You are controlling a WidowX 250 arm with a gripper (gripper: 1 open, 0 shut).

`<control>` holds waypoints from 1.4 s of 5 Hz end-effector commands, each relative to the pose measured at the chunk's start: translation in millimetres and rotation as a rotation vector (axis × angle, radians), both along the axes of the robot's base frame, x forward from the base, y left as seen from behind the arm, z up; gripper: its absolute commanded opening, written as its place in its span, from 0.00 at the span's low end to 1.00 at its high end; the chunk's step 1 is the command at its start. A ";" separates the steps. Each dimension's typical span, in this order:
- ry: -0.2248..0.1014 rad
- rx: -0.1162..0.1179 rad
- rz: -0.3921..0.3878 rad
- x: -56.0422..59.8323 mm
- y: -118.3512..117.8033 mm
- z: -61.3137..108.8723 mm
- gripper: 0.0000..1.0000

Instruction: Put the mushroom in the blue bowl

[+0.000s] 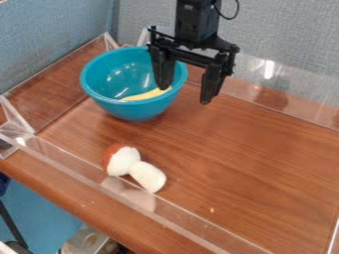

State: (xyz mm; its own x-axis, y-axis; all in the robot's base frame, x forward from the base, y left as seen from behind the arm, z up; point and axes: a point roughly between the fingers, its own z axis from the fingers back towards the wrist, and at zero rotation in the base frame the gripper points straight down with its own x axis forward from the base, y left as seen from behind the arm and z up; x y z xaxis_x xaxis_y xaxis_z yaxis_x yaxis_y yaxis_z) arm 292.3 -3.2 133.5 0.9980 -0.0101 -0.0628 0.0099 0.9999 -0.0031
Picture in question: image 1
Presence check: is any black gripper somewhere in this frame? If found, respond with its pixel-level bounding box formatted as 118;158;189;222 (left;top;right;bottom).
148;0;240;104

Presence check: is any white and brown toy mushroom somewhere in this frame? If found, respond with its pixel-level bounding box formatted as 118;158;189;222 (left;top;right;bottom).
101;143;166;193

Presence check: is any blue plastic bowl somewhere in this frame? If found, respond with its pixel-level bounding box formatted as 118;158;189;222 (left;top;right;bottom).
80;47;188;121

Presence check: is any yellow toy banana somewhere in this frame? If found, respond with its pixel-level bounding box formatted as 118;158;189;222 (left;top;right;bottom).
121;87;172;101

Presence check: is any grey metal base below table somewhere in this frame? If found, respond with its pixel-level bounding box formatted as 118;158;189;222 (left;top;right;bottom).
60;225;117;254

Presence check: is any black cable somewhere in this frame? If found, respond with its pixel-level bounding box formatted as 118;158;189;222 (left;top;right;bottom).
213;0;241;21

